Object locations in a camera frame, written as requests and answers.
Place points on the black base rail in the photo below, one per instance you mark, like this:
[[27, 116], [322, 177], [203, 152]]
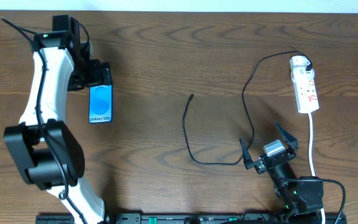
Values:
[[136, 218]]

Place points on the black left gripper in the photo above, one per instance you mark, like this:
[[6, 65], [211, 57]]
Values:
[[105, 74]]

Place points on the white power strip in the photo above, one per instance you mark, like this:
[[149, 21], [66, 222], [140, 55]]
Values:
[[305, 92]]

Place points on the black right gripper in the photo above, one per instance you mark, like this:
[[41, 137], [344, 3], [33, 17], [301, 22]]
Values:
[[272, 158]]

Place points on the white USB charger plug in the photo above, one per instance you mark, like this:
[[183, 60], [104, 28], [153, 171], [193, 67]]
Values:
[[300, 74]]

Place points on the blue Galaxy smartphone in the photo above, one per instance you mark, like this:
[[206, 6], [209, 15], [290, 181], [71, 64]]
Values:
[[100, 104]]

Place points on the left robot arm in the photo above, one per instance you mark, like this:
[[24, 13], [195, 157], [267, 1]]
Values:
[[44, 150]]

